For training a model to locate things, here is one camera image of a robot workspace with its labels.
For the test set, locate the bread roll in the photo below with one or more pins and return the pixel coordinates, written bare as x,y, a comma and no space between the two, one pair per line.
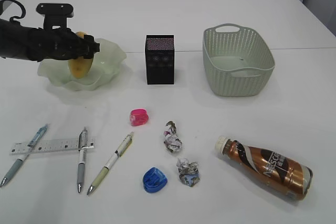
79,67

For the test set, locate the round paper ball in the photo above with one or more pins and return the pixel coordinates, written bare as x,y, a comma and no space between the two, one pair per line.
188,171

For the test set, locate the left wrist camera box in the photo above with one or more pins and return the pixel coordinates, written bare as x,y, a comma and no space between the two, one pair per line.
55,14

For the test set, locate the pale green plastic basket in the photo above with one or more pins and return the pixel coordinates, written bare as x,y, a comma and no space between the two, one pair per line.
237,61

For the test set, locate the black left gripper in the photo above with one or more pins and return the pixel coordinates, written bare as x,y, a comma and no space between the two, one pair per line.
60,44

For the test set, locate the light blue click pen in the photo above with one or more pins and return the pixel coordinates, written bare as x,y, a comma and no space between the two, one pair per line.
19,161

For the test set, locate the clear plastic ruler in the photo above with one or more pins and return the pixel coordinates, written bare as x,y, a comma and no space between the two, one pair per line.
46,146

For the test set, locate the beige click pen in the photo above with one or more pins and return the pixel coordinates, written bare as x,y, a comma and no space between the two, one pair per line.
112,160

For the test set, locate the long paper piece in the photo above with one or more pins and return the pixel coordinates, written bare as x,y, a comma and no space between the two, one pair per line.
171,140

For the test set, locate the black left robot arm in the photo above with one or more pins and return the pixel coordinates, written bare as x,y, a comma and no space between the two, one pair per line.
14,40

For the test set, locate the black mesh pen holder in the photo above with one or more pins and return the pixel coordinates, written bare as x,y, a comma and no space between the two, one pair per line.
159,59

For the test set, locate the brown Nescafe coffee bottle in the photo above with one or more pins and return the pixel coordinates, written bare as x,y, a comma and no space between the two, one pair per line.
269,167

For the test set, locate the pink correction tape dispenser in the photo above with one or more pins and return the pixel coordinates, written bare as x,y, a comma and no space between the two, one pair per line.
138,117

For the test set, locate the grey click pen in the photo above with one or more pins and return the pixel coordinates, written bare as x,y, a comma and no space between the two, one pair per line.
83,138

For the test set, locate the pale green wavy glass plate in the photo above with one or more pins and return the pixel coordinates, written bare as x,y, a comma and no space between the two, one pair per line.
106,64

